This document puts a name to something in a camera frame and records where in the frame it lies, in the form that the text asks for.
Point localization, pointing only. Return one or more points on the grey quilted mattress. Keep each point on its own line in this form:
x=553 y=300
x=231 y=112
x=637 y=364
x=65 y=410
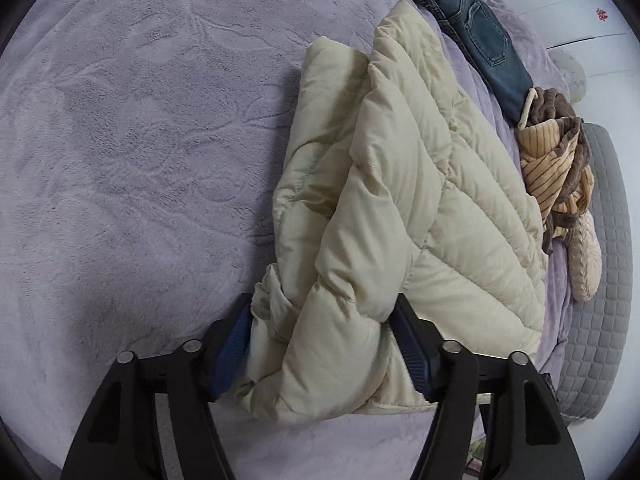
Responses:
x=599 y=326

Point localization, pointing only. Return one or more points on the blue denim jeans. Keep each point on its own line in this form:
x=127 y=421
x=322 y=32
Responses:
x=488 y=47

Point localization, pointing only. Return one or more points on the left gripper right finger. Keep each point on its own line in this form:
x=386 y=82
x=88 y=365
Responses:
x=419 y=342

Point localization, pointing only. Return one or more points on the white round cushion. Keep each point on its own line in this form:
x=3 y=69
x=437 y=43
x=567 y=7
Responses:
x=573 y=73

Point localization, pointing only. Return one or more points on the cream knitted pillow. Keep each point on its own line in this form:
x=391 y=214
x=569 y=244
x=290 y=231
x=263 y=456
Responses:
x=584 y=259

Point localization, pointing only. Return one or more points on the striped cream fleece robe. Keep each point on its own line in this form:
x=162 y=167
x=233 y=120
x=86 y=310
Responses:
x=555 y=162

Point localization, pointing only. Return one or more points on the lavender plush bedspread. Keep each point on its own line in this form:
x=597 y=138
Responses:
x=141 y=141

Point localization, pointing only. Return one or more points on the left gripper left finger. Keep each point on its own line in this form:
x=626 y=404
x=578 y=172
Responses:
x=225 y=345

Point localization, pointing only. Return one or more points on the cream puffer jacket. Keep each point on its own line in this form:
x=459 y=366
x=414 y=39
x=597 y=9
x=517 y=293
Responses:
x=394 y=184

